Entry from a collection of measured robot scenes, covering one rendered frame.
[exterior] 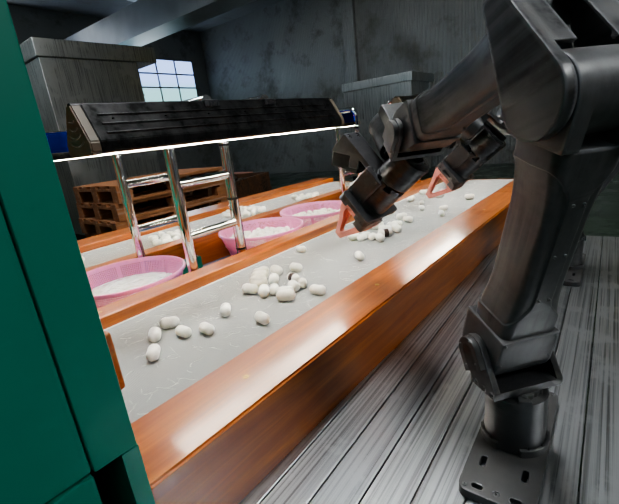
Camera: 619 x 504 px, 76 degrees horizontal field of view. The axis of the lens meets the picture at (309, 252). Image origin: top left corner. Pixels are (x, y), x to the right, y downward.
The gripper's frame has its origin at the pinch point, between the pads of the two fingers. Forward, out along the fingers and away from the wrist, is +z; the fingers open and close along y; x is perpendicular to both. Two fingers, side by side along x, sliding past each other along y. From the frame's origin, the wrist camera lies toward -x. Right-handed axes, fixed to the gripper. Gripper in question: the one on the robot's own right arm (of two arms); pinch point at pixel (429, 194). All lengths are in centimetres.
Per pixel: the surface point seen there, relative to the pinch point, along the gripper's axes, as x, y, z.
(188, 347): 1, 64, 17
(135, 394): 4, 75, 14
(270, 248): -13.4, 25.1, 30.7
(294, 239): -13.2, 15.8, 30.8
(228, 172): -32.7, 29.7, 22.3
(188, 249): -21, 45, 32
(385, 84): -266, -567, 188
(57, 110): -356, -97, 311
